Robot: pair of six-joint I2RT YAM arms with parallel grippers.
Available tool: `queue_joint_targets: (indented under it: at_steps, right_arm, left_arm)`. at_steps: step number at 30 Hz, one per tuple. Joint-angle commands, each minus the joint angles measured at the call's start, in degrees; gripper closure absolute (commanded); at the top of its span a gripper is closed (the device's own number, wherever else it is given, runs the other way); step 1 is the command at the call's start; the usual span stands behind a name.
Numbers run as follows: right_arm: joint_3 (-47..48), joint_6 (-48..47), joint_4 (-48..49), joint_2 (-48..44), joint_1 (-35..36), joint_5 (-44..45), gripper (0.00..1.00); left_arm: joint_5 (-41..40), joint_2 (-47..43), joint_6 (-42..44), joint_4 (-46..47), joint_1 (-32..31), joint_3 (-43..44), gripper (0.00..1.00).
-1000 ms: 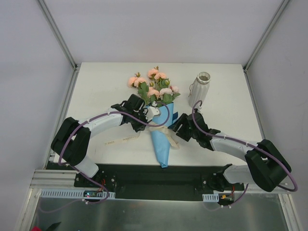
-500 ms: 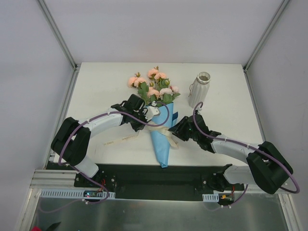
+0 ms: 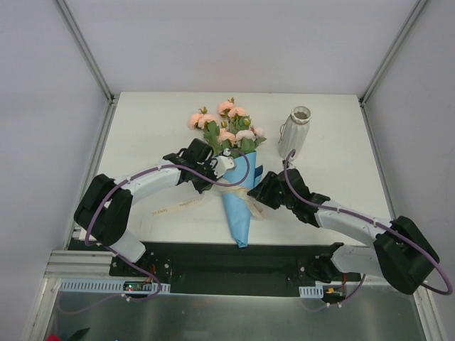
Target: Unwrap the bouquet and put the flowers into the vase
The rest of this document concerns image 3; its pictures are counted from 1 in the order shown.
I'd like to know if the cream printed ribbon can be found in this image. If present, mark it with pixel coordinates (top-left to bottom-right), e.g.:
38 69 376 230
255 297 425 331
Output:
151 185 264 219

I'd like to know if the pink flower bouquet blue wrap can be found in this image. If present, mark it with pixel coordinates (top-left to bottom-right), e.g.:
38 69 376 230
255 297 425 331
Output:
188 97 267 248

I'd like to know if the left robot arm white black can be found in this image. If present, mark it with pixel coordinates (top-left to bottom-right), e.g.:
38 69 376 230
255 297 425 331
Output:
74 139 218 276

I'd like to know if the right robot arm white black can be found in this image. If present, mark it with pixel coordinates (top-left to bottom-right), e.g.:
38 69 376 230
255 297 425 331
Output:
248 169 440 295

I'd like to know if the white ribbed ceramic vase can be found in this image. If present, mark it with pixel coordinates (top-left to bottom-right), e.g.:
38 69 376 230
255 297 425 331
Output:
278 106 311 159

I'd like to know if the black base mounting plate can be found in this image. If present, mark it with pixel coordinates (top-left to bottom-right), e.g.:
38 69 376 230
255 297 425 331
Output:
67 238 368 296

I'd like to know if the red object bottom edge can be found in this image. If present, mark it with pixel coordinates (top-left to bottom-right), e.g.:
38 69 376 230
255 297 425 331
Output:
45 334 62 341

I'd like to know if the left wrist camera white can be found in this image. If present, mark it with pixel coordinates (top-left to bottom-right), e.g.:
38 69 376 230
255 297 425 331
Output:
210 156 236 178

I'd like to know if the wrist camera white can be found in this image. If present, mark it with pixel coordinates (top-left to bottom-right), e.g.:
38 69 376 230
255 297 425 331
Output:
282 160 295 169
210 156 236 178

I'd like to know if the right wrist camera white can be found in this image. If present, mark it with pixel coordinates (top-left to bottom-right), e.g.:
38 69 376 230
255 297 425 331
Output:
282 160 295 169

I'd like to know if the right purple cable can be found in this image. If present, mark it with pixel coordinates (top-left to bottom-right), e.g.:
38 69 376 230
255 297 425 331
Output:
283 149 449 313

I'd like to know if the purple cable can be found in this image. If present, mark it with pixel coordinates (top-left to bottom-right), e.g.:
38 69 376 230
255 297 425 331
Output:
56 148 250 313
283 149 449 313

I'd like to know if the right white cable duct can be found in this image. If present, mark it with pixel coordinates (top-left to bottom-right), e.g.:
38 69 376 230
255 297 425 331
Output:
299 285 324 299

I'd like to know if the white cable duct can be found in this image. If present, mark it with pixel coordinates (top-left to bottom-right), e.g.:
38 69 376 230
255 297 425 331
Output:
299 285 324 299
60 278 171 296

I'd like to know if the left aluminium frame post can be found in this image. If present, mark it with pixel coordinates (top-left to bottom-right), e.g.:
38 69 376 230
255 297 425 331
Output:
55 0 119 104

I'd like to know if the aluminium frame post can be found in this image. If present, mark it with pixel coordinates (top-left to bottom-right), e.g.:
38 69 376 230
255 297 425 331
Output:
358 0 429 107
55 0 119 104

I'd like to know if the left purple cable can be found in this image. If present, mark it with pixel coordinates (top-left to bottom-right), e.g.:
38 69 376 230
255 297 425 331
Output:
56 148 250 313

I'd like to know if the left white cable duct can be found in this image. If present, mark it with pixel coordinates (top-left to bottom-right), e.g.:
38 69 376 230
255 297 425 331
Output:
60 278 171 296

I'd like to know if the right aluminium frame post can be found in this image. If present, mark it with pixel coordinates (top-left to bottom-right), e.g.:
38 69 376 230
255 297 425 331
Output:
358 0 429 107

